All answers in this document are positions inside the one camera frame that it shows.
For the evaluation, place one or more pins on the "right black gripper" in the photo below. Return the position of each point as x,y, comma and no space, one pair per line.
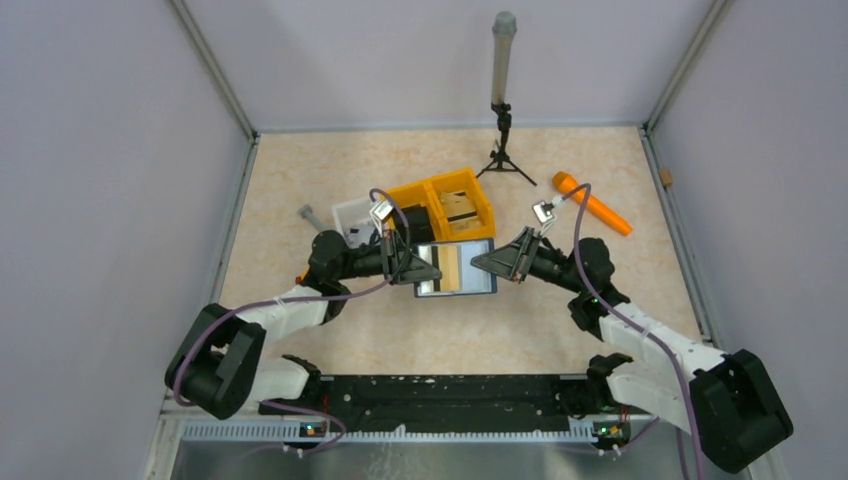
508,260

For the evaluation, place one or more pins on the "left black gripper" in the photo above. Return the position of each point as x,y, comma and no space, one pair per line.
403,263

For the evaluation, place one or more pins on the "blue leather card holder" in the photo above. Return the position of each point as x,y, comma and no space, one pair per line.
459,276

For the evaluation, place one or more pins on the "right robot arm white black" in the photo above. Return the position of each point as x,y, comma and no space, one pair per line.
726,402

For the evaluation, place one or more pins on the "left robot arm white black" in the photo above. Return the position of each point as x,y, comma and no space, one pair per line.
221,365

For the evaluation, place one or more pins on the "black object in bin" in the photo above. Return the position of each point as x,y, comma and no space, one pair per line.
418,228

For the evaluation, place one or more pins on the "wooden blocks in bin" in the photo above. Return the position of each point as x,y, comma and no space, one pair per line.
460,211

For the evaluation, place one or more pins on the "yellow plastic bin left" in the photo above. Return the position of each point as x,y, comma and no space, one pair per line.
422,193

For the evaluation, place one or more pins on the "yellow plastic bin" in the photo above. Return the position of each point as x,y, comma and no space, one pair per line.
466,180
422,193

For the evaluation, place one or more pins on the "white plastic bin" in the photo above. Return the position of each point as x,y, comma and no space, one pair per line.
353,221

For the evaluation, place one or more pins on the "yellow plastic bin right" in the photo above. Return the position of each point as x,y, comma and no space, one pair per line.
466,180

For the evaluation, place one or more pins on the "black tripod stand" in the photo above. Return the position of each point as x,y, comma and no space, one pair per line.
500,160

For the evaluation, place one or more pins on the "grey plastic bolt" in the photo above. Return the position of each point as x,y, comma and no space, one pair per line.
306,213

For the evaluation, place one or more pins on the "grey microphone on stand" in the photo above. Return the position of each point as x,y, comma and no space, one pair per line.
504,31

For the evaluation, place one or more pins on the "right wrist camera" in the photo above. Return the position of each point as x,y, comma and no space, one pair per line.
545,213

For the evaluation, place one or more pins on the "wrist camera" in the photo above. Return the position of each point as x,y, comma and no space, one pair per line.
545,213
380,213

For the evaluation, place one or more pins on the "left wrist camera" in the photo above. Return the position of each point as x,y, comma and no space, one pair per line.
380,213

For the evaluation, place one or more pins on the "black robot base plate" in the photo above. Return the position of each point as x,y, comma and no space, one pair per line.
459,403

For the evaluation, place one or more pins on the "small wooden piece on rail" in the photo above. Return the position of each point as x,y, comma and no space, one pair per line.
666,177

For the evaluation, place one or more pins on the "white cable duct strip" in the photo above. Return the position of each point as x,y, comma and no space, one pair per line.
294,432

